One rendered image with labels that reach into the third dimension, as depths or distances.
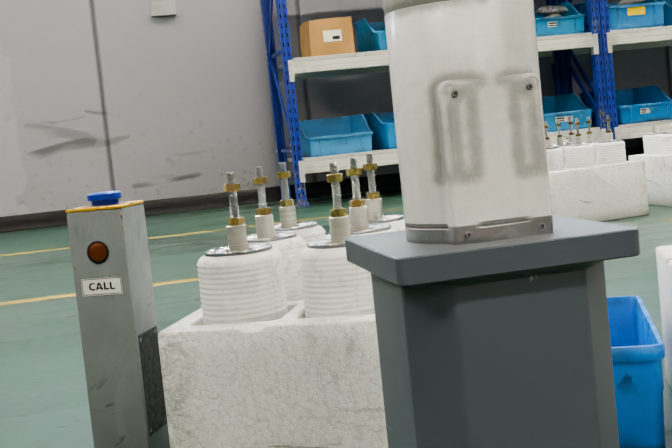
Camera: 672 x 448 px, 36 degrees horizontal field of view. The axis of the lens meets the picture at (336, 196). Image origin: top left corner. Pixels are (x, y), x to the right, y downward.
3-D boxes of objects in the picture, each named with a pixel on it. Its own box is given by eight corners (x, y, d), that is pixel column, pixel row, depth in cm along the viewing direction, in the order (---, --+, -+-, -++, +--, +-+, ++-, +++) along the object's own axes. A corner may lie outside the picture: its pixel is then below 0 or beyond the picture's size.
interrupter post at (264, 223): (266, 242, 124) (263, 215, 124) (252, 242, 126) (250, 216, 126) (280, 239, 126) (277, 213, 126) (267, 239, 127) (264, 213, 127)
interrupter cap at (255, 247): (282, 251, 112) (281, 245, 112) (216, 261, 109) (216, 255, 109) (259, 247, 119) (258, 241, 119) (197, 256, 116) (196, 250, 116)
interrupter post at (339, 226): (327, 246, 112) (324, 217, 112) (348, 244, 113) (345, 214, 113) (334, 248, 110) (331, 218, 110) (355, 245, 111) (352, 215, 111)
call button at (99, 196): (114, 209, 119) (112, 191, 119) (83, 211, 120) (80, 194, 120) (128, 206, 123) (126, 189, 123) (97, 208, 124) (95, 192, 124)
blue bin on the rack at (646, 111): (580, 127, 628) (577, 93, 626) (637, 121, 636) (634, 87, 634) (620, 125, 579) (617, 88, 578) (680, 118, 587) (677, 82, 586)
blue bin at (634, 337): (675, 459, 106) (666, 345, 105) (567, 462, 108) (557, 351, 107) (647, 384, 135) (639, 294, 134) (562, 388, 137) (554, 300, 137)
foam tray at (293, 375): (543, 486, 102) (526, 308, 101) (174, 497, 110) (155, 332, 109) (542, 384, 140) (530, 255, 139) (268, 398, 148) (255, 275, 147)
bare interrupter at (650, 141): (643, 183, 378) (638, 127, 377) (669, 181, 378) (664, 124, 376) (650, 185, 369) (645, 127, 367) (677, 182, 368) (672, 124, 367)
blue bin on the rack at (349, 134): (292, 157, 595) (288, 121, 594) (356, 151, 603) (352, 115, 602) (308, 157, 547) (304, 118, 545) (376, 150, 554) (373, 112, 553)
